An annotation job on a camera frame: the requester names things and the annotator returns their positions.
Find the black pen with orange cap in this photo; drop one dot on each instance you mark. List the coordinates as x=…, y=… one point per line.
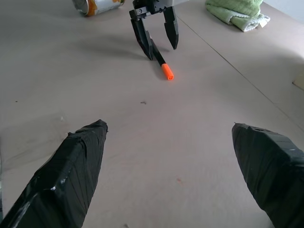
x=164, y=64

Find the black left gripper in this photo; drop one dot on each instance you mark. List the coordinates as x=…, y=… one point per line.
x=148, y=7

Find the silver and orange tin can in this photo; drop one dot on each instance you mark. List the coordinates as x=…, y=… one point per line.
x=99, y=6

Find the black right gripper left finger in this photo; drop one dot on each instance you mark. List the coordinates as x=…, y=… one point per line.
x=61, y=175

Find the pale yellow flat object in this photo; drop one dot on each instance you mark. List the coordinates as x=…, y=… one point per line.
x=299, y=83

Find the green towel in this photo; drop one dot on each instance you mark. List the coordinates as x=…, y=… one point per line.
x=235, y=12

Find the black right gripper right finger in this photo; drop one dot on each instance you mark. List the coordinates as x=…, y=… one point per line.
x=273, y=166

